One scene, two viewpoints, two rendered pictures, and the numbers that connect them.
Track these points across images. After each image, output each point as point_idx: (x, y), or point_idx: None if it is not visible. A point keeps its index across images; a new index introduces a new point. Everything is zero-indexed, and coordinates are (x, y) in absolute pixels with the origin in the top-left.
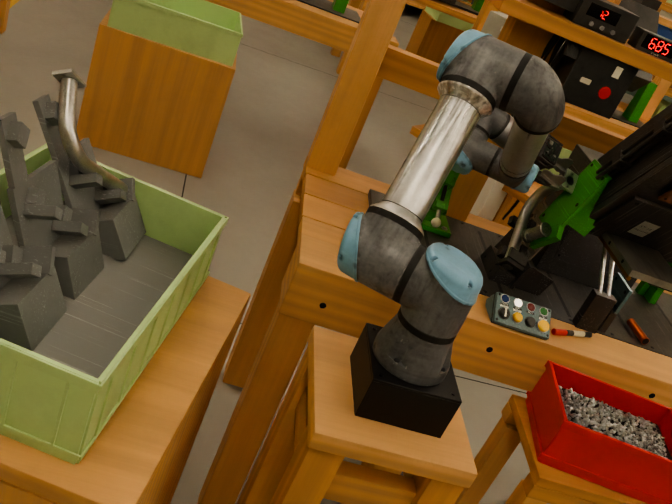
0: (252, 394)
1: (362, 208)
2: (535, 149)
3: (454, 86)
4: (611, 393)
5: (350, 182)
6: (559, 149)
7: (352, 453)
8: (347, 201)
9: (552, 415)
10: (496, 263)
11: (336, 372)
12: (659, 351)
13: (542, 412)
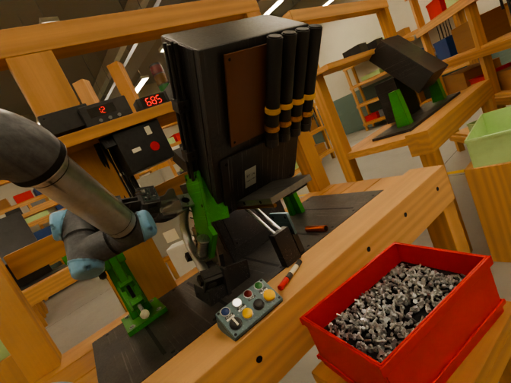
0: None
1: (90, 366)
2: (93, 194)
3: None
4: (359, 280)
5: (77, 354)
6: (153, 189)
7: None
8: (74, 375)
9: (360, 366)
10: (204, 291)
11: None
12: (337, 224)
13: (348, 368)
